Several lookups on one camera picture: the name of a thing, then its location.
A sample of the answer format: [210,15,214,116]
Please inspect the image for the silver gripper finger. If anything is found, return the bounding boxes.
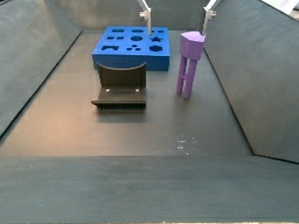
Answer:
[202,0,222,34]
[138,0,152,35]

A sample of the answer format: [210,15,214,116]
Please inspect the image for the purple three prong peg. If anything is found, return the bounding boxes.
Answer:
[176,31,206,98]

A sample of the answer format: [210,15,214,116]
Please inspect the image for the blue foam shape board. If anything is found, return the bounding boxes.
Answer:
[91,26,171,71]

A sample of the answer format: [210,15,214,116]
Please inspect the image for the black curved holder stand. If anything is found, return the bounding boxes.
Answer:
[91,63,147,107]

